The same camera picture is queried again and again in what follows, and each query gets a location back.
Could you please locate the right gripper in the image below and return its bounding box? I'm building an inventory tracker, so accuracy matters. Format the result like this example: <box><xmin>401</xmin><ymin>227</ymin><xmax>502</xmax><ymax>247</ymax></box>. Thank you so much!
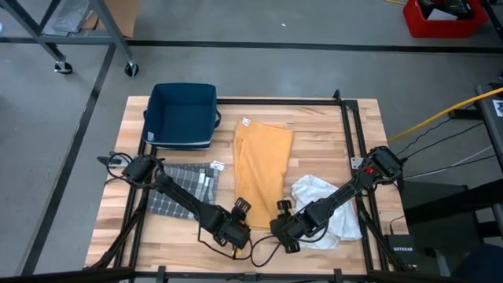
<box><xmin>270</xmin><ymin>199</ymin><xmax>315</xmax><ymax>255</ymax></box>

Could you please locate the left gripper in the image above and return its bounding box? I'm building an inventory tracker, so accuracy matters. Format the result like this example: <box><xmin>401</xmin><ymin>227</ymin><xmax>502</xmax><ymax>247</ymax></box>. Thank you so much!
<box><xmin>202</xmin><ymin>197</ymin><xmax>252</xmax><ymax>249</ymax></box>

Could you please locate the white towel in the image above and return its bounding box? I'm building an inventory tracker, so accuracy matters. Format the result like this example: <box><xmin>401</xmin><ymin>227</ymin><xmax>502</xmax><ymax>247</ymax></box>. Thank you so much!
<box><xmin>290</xmin><ymin>174</ymin><xmax>363</xmax><ymax>251</ymax></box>

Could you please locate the grey checked towel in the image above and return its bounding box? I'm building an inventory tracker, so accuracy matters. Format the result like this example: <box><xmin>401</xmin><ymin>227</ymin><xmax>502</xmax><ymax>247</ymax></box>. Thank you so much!
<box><xmin>147</xmin><ymin>163</ymin><xmax>221</xmax><ymax>220</ymax></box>

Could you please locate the yellow towel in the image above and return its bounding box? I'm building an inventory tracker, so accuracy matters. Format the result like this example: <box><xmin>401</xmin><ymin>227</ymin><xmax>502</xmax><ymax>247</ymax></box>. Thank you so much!
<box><xmin>233</xmin><ymin>119</ymin><xmax>295</xmax><ymax>231</ymax></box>

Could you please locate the black Netgear router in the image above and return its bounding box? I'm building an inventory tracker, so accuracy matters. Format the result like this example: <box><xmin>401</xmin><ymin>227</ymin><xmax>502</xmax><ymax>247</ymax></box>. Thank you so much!
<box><xmin>384</xmin><ymin>233</ymin><xmax>420</xmax><ymax>272</ymax></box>

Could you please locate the navy blue fabric bin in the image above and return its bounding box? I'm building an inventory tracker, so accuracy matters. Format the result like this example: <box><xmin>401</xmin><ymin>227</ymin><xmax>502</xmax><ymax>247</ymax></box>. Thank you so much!
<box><xmin>141</xmin><ymin>82</ymin><xmax>222</xmax><ymax>151</ymax></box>

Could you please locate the black side stand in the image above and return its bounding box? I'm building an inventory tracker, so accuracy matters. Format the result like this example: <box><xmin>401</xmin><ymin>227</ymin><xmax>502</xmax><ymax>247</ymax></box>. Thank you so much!
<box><xmin>400</xmin><ymin>178</ymin><xmax>503</xmax><ymax>283</ymax></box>

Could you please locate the dark blue object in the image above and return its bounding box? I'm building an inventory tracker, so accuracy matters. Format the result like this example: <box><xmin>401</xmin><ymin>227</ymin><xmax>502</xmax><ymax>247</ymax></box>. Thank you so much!
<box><xmin>451</xmin><ymin>242</ymin><xmax>503</xmax><ymax>283</ymax></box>

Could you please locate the black table with sticker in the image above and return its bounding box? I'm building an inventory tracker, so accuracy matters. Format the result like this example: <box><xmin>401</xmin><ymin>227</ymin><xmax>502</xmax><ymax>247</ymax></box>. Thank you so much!
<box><xmin>473</xmin><ymin>82</ymin><xmax>503</xmax><ymax>174</ymax></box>

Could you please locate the metal cart on wheels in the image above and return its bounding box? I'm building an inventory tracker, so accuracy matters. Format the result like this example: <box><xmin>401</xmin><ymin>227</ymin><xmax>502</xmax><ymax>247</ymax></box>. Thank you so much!
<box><xmin>0</xmin><ymin>0</ymin><xmax>139</xmax><ymax>79</ymax></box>

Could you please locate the cardboard box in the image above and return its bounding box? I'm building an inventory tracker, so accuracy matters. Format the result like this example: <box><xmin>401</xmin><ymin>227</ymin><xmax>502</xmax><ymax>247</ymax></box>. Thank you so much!
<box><xmin>80</xmin><ymin>0</ymin><xmax>139</xmax><ymax>39</ymax></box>

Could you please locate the red plastic bin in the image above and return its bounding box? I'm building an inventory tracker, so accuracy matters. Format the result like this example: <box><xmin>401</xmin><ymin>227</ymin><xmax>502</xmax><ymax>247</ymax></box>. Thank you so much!
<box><xmin>402</xmin><ymin>0</ymin><xmax>489</xmax><ymax>39</ymax></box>

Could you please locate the grey plastic bag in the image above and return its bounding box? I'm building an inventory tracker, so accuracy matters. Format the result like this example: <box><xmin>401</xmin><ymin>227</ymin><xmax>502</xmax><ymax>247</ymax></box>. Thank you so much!
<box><xmin>41</xmin><ymin>0</ymin><xmax>94</xmax><ymax>36</ymax></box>

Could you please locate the black equipment in bin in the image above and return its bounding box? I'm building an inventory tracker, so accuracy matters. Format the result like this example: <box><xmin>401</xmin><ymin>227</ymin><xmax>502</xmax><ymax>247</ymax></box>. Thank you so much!
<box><xmin>417</xmin><ymin>0</ymin><xmax>475</xmax><ymax>20</ymax></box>

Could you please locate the black aluminium table frame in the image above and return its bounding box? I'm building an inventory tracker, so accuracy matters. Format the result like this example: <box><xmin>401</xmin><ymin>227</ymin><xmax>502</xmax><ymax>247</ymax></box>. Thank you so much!
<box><xmin>84</xmin><ymin>89</ymin><xmax>409</xmax><ymax>283</ymax></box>

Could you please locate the black cable connector bracket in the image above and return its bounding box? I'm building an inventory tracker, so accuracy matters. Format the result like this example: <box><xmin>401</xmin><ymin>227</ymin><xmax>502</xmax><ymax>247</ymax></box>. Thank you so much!
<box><xmin>97</xmin><ymin>154</ymin><xmax>125</xmax><ymax>168</ymax></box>

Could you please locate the black floor cable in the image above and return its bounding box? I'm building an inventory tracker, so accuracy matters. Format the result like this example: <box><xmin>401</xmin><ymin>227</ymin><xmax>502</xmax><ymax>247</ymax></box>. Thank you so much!
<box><xmin>404</xmin><ymin>154</ymin><xmax>497</xmax><ymax>180</ymax></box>
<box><xmin>392</xmin><ymin>120</ymin><xmax>485</xmax><ymax>160</ymax></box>

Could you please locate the white floor cable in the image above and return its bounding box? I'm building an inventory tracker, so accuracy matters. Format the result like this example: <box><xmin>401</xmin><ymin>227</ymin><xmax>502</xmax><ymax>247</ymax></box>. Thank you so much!
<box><xmin>447</xmin><ymin>145</ymin><xmax>494</xmax><ymax>168</ymax></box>

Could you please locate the yellow cable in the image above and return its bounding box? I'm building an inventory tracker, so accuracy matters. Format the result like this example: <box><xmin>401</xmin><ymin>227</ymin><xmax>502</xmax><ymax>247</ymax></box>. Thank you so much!
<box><xmin>387</xmin><ymin>86</ymin><xmax>503</xmax><ymax>143</ymax></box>

